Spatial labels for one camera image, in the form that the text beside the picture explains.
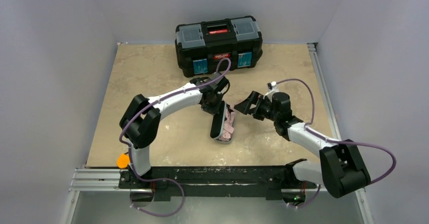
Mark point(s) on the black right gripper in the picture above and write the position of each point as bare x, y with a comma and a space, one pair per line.
257, 106

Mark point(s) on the pink and black folding umbrella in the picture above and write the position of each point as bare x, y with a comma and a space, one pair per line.
228, 127

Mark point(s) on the grey umbrella case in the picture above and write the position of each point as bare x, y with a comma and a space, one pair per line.
217, 123

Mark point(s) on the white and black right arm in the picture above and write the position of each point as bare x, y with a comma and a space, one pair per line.
341, 169

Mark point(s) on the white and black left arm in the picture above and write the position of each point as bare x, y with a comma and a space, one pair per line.
141, 119

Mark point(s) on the black plastic toolbox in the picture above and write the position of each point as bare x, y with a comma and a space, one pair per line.
208, 46

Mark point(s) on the orange object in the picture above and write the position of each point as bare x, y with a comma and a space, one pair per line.
123, 161

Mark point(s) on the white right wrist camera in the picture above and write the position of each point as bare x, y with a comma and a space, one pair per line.
272, 89

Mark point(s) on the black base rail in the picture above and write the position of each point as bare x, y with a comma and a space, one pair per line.
270, 182

